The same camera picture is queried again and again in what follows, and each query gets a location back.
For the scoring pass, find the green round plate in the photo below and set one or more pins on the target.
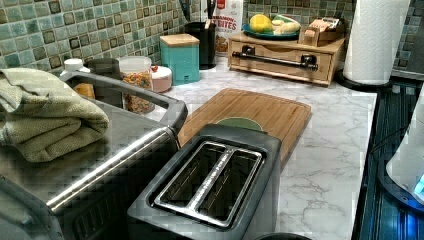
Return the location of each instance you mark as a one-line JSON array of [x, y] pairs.
[[241, 122]]

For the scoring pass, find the pale toy food pieces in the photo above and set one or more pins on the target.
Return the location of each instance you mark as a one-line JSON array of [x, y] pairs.
[[284, 25]]

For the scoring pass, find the black round object bottom edge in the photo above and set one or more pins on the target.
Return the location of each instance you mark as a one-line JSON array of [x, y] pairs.
[[282, 236]]

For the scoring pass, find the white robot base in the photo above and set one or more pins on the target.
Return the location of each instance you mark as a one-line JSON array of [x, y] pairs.
[[402, 175]]

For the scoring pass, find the wooden cutting board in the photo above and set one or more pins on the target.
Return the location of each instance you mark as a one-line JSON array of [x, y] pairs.
[[281, 118]]

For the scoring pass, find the blue plate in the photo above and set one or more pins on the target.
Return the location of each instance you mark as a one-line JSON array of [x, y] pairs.
[[269, 35]]

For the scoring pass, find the yellow toy fruit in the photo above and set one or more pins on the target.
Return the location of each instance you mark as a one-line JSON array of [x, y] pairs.
[[260, 23]]

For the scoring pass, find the black two slot toaster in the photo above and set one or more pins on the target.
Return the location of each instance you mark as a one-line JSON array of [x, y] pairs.
[[221, 185]]

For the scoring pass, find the stainless toaster oven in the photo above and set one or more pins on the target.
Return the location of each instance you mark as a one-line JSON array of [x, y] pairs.
[[85, 194]]

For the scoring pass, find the wooden drawer with black handle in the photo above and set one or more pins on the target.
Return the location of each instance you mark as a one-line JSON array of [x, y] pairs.
[[281, 61]]

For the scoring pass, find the white paper towel roll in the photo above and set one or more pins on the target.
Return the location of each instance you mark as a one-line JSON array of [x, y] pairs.
[[375, 34]]

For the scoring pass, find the cinnamon bites cereal box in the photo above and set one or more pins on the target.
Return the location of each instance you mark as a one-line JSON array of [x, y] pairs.
[[228, 17]]

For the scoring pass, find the white capped bottle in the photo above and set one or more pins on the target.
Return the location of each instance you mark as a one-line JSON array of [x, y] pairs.
[[74, 67]]

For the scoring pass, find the small wooden tray with items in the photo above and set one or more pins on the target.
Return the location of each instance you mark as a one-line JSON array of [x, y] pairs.
[[321, 32]]

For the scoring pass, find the black paper towel holder base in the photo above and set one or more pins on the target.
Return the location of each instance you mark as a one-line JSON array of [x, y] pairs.
[[361, 87]]

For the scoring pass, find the green folded towel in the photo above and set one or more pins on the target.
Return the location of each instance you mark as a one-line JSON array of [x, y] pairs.
[[44, 118]]

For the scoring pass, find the wooden drawer box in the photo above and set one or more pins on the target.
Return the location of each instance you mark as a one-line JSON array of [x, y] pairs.
[[335, 49]]

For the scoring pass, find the teal canister with wooden lid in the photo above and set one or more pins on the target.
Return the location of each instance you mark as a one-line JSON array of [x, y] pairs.
[[180, 53]]

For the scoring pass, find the black utensil holder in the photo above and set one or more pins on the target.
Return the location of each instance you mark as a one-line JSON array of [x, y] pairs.
[[206, 39]]

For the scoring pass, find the white pink lidded jar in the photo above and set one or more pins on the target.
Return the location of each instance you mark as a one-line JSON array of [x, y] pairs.
[[161, 78]]

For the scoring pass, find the clear jar of colourful cereal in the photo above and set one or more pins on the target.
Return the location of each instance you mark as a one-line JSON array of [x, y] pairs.
[[136, 70]]

